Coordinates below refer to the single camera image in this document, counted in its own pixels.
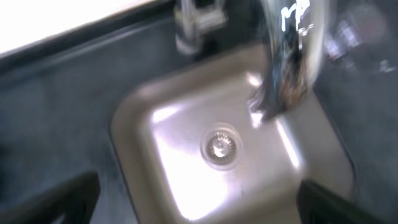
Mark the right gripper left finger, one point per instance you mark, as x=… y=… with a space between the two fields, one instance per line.
x=65 y=202

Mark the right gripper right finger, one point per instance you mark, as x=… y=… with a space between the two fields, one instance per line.
x=326 y=208

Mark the steel sink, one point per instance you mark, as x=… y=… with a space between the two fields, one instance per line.
x=248 y=174

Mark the steel tap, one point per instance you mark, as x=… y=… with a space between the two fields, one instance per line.
x=280 y=62

